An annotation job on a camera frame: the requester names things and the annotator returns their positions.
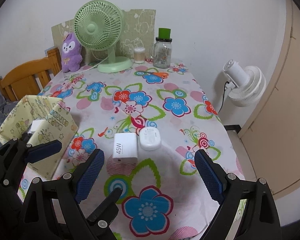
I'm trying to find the white standing fan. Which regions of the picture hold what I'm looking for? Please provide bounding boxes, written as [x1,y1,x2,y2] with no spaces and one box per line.
[223,59,267,107]

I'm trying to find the patterned cardboard backboard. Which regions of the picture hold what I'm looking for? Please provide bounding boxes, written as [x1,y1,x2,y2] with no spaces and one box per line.
[51,9,156,59]

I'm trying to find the glass jar with green lid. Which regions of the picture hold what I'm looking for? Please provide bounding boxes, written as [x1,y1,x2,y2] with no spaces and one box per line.
[153,28,172,69]

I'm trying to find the white 45W charger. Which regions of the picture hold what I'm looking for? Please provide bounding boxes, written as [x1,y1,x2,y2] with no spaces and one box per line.
[113,133,138,163]

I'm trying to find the wooden chair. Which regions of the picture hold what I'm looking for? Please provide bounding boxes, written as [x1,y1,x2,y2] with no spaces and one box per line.
[0,47,62,101]

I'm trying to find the cotton swab container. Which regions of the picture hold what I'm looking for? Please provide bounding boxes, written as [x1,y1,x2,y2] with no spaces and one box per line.
[134,47,145,64]

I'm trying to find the purple plush rabbit toy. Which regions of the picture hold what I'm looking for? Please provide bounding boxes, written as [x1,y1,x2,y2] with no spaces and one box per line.
[61,33,83,73]

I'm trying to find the beige door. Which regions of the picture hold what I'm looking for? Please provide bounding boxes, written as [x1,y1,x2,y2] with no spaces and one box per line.
[241,0,300,199]

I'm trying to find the green desk fan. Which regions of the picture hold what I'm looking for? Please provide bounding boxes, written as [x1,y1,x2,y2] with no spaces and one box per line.
[74,0,133,73]

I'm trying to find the small white plug charger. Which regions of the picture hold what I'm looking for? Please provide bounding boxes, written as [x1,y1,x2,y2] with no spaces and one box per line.
[28,120,45,134]

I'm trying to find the floral tablecloth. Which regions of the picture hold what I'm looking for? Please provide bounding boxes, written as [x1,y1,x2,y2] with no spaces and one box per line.
[41,63,243,239]

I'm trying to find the white oval case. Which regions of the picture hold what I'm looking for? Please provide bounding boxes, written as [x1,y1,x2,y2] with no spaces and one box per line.
[139,126,161,151]

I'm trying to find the yellow patterned storage box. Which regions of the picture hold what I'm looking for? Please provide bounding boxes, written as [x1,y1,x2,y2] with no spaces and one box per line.
[0,95,78,180]

